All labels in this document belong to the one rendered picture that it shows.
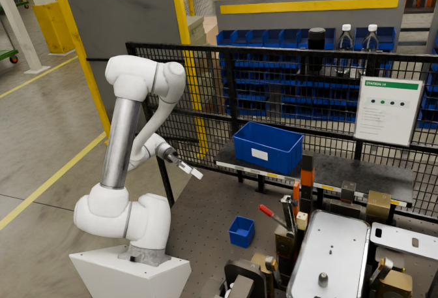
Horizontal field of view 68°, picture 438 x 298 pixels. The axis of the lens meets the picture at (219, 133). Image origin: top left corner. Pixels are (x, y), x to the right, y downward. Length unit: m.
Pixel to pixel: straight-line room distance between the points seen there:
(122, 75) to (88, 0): 2.11
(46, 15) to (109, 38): 4.95
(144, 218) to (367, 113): 1.05
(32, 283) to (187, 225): 1.48
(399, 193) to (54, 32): 7.67
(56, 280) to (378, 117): 2.41
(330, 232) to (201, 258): 0.65
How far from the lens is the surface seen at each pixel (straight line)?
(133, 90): 1.34
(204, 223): 1.81
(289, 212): 1.18
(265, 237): 1.72
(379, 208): 1.43
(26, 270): 3.06
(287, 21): 2.95
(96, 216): 1.42
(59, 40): 8.32
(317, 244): 1.32
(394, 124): 1.55
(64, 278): 2.84
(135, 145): 1.67
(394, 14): 2.91
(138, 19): 3.13
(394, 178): 1.60
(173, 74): 1.33
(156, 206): 1.42
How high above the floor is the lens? 2.03
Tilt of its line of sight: 32 degrees down
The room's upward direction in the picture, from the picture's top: 8 degrees counter-clockwise
